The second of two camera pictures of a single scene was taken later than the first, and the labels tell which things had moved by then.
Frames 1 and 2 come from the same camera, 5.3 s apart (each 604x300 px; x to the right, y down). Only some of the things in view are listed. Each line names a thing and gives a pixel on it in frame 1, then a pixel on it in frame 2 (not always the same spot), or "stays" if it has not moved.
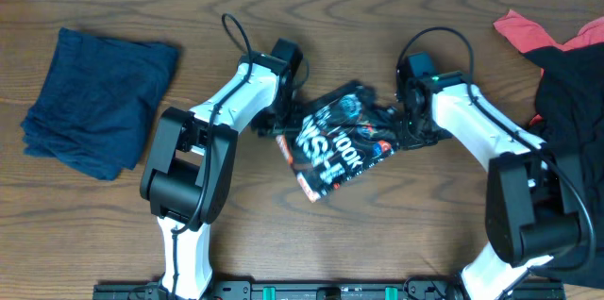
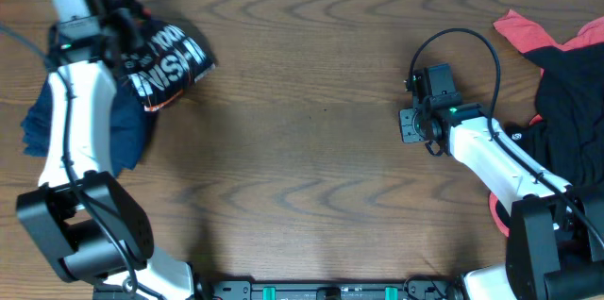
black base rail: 528,290 stays
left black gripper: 297,114 to 120,19
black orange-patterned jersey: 338,135 to 171,60
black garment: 570,121 stays
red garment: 524,36 stays
